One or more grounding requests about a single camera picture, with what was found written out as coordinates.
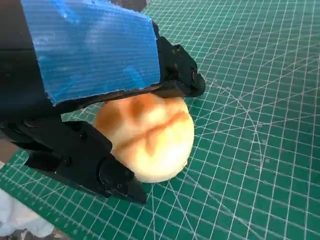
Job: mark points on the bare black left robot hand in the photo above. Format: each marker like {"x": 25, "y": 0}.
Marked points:
{"x": 87, "y": 50}

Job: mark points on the toy bread bun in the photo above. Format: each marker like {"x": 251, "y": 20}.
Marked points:
{"x": 160, "y": 140}

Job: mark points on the green cutting mat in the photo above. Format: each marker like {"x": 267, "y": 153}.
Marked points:
{"x": 250, "y": 125}

